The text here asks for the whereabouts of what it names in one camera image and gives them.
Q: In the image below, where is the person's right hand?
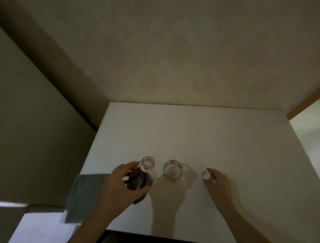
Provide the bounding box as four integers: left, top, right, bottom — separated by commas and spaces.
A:
202, 168, 236, 210

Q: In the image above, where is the person's left hand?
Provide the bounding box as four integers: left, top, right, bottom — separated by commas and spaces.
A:
99, 161, 152, 215

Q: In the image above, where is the clear bottle with dark liquid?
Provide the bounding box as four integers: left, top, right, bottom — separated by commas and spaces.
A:
126, 156, 157, 204

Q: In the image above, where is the person's left forearm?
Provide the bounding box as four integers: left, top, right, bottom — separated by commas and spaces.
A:
68, 204, 120, 243

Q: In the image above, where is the person's right forearm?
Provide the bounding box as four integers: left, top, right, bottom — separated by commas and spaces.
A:
220, 203, 272, 243

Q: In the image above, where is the clear drinking glass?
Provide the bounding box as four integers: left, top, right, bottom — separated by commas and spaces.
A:
163, 160, 192, 182

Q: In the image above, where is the grey cloth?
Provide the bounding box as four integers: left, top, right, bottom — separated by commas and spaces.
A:
64, 174, 110, 224

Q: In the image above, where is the wooden door frame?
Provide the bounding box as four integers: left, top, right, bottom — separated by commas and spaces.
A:
286, 88, 320, 120

